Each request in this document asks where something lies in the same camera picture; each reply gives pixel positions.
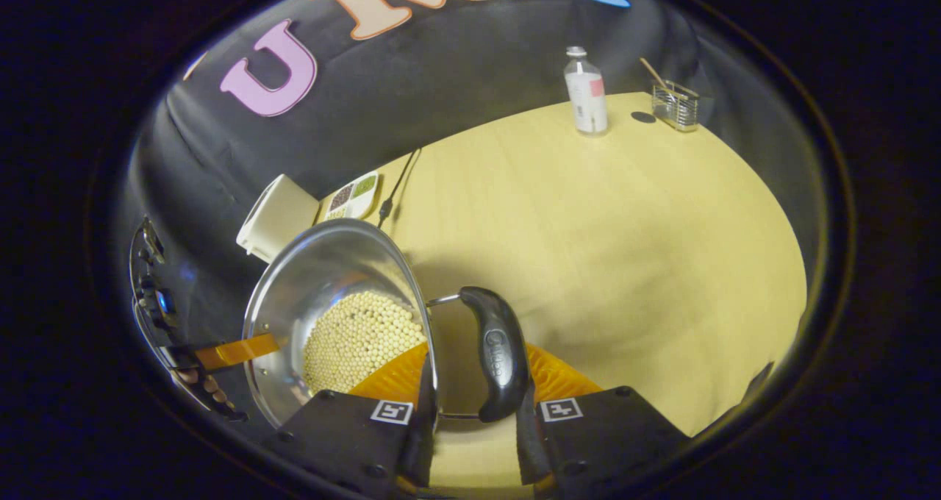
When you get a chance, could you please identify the white toaster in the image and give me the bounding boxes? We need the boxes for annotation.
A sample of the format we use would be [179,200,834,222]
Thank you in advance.
[235,174,321,264]

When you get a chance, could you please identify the pile of pale beans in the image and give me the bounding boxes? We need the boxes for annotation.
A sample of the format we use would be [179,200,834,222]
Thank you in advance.
[302,291,428,396]

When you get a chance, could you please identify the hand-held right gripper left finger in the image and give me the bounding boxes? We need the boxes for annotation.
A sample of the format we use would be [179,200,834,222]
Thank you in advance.
[263,342,440,499]

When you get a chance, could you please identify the metal wire utensil holder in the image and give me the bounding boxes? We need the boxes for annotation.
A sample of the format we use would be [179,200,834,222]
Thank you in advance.
[651,80,701,133]

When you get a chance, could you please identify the black power cable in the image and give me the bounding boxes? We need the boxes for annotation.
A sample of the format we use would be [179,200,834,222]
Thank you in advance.
[376,147,424,229]

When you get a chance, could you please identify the stainless steel pot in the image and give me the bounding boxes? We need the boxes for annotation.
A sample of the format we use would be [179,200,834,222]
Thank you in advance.
[242,218,532,429]

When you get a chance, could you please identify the black backdrop cloth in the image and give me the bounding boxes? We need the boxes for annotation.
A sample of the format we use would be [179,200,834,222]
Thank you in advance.
[121,0,736,383]

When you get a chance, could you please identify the wooden stick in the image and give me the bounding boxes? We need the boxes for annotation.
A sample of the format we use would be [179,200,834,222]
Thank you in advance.
[638,57,670,93]

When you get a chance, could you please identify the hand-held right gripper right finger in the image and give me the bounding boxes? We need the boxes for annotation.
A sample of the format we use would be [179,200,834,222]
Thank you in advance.
[513,342,693,488]

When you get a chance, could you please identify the white divided dish with beans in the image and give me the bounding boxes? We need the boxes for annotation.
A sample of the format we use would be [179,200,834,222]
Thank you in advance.
[321,170,382,222]

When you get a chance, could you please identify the small clear bottle white label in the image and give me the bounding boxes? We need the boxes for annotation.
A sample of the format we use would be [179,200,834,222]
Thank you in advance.
[563,46,609,137]

